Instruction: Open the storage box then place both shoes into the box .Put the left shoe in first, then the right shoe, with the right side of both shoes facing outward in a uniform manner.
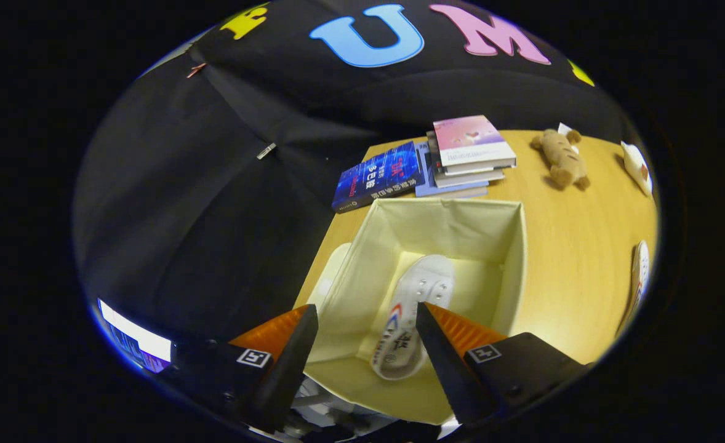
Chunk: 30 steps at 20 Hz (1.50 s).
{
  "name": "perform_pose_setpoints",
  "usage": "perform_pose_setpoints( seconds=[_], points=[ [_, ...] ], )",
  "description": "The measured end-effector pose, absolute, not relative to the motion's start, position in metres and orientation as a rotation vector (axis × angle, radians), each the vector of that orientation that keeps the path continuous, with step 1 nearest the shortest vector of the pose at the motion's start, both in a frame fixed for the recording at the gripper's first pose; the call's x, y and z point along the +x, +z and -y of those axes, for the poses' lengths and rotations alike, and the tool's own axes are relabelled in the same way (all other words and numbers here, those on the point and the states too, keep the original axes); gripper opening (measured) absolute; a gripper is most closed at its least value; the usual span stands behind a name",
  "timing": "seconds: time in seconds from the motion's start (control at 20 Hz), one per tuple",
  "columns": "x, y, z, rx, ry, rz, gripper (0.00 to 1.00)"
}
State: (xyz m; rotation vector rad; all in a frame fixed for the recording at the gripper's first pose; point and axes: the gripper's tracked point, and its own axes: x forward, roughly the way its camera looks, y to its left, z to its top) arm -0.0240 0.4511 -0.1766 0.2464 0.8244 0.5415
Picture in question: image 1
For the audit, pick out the white pouch with red label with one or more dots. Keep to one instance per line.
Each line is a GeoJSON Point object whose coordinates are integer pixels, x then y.
{"type": "Point", "coordinates": [638, 166]}

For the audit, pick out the green fabric storage box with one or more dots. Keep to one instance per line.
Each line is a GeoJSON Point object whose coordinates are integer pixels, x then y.
{"type": "Point", "coordinates": [436, 227]}

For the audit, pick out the red clip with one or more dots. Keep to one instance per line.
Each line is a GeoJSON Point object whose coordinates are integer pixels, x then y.
{"type": "Point", "coordinates": [196, 69]}

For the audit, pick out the black backdrop cloth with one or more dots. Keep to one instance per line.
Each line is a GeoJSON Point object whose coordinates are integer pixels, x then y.
{"type": "Point", "coordinates": [215, 215]}

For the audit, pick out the white canvas shoe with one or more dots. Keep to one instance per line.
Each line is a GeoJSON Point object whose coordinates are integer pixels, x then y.
{"type": "Point", "coordinates": [421, 277]}
{"type": "Point", "coordinates": [640, 271]}

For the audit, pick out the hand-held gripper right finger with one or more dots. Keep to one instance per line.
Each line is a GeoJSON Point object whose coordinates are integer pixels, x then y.
{"type": "Point", "coordinates": [448, 375]}

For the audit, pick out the brown plush toy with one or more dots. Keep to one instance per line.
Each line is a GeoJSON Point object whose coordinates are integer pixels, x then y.
{"type": "Point", "coordinates": [562, 160]}

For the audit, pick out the light blue book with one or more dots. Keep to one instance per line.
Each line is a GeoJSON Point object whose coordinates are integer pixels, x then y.
{"type": "Point", "coordinates": [427, 184]}

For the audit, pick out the dark blue book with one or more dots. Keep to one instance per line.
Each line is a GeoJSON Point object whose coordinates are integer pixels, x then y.
{"type": "Point", "coordinates": [378, 175]}

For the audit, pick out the lit computer monitor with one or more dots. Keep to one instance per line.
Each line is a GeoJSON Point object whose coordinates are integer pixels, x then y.
{"type": "Point", "coordinates": [141, 338]}

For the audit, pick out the silver clip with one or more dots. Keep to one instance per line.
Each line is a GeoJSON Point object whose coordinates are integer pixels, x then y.
{"type": "Point", "coordinates": [266, 151]}

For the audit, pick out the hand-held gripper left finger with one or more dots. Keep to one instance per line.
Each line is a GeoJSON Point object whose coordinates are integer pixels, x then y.
{"type": "Point", "coordinates": [288, 375]}

